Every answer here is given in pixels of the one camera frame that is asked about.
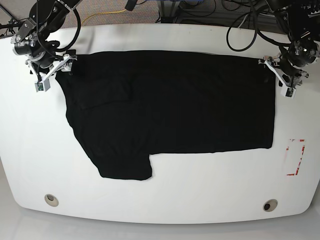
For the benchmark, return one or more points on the black T-shirt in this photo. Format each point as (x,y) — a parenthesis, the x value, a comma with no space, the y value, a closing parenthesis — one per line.
(125,106)

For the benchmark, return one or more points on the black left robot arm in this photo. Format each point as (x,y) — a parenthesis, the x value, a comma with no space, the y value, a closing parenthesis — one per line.
(302,32)

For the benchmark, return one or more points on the red tape rectangle marking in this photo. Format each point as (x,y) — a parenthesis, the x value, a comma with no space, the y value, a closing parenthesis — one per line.
(293,156)

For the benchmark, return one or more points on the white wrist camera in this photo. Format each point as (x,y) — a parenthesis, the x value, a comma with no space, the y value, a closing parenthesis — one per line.
(287,88)
(42,84)

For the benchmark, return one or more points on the right table cable grommet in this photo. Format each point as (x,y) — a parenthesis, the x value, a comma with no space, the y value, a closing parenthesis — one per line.
(270,205)

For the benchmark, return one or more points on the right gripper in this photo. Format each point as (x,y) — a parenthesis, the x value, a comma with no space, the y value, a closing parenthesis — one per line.
(43,63)

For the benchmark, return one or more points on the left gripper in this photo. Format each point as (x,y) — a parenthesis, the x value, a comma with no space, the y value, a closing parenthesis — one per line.
(297,74)

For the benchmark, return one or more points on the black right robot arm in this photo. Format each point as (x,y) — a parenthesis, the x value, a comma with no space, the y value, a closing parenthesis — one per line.
(45,17)

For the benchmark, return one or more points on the left table cable grommet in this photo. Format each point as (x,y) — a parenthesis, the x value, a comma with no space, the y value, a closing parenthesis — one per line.
(51,200)

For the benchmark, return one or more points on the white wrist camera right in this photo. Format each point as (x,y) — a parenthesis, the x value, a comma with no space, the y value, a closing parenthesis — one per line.
(42,84)

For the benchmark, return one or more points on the table cable grommet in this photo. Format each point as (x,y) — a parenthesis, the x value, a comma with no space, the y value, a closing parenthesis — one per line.
(270,205)
(51,200)

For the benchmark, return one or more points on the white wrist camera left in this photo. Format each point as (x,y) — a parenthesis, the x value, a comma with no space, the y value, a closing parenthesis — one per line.
(287,88)

